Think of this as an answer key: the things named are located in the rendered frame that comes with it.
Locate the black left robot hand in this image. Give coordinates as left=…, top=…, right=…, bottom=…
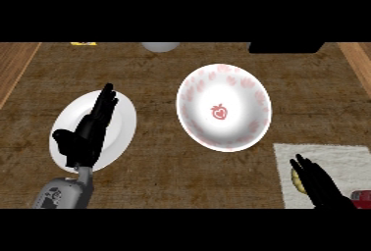
left=50, top=82, right=119, bottom=170

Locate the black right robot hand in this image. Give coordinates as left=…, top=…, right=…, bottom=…
left=288, top=153, right=357, bottom=210

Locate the yellow squash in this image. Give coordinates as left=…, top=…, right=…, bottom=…
left=289, top=168, right=307, bottom=195

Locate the white placemat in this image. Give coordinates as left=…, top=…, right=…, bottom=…
left=272, top=142, right=371, bottom=210

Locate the white bowl with strawberry print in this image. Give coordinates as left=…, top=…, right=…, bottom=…
left=176, top=63, right=273, bottom=153

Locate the plain white plate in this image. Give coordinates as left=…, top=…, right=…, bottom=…
left=47, top=89, right=137, bottom=174

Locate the red object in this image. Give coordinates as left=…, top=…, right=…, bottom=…
left=349, top=189, right=371, bottom=210

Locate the pale grey round object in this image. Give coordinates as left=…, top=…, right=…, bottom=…
left=140, top=41, right=182, bottom=54

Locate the black appliance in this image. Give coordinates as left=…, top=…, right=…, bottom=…
left=248, top=41, right=326, bottom=55

